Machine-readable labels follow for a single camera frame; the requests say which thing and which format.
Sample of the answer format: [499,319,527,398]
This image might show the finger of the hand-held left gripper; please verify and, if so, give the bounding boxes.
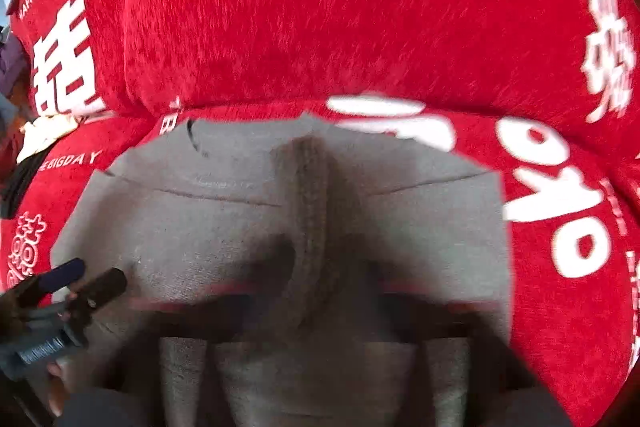
[67,267,128,314]
[37,257,87,297]

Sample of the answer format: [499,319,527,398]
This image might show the red printed sofa cover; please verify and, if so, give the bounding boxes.
[0,0,640,427]

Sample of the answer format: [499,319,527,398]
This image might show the person's left hand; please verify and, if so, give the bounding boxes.
[46,358,77,414]

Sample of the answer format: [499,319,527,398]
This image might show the cream cloth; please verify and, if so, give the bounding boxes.
[16,113,85,164]

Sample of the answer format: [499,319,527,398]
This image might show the black cloth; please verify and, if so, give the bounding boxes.
[0,151,52,219]

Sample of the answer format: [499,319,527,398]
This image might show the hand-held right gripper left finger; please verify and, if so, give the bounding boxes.
[55,292,283,427]

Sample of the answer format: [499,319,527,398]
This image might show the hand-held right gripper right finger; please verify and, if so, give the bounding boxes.
[372,287,573,427]

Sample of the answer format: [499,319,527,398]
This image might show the grey pants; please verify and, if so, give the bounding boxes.
[50,112,516,427]

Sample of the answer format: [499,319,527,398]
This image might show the purple cloth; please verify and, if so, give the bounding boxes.
[0,36,29,96]

